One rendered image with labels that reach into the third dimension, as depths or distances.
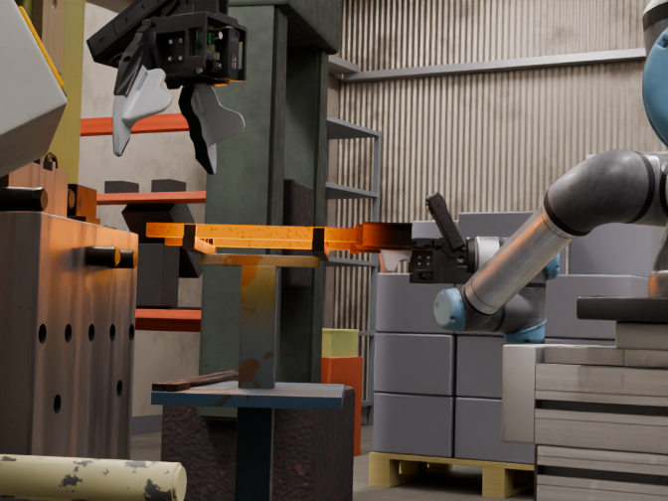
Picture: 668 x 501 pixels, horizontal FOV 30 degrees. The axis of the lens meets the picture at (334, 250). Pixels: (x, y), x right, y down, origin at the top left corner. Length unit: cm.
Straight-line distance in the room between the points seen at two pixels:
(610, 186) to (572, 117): 783
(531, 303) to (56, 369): 97
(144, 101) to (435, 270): 119
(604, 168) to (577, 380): 85
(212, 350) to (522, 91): 580
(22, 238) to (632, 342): 79
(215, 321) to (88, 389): 283
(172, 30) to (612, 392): 52
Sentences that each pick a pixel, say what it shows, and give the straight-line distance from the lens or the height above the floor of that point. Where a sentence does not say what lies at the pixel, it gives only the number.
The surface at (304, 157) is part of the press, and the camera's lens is 525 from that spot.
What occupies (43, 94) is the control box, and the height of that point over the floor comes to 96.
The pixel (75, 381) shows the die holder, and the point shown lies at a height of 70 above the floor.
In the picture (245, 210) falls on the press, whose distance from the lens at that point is 456.
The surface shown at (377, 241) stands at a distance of 205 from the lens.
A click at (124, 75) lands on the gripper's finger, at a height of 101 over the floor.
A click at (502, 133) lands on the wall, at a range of 995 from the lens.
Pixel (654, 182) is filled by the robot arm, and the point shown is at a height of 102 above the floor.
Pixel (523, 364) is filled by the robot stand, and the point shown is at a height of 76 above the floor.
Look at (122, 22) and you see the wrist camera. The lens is 125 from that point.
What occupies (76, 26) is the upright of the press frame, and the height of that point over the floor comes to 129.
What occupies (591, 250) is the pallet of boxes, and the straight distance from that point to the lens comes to 611.
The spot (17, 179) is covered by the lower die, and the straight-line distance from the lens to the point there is 166.
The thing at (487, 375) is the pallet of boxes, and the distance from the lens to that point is 582.
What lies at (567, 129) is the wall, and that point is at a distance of 977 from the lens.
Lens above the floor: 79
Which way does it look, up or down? 3 degrees up
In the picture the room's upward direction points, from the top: 2 degrees clockwise
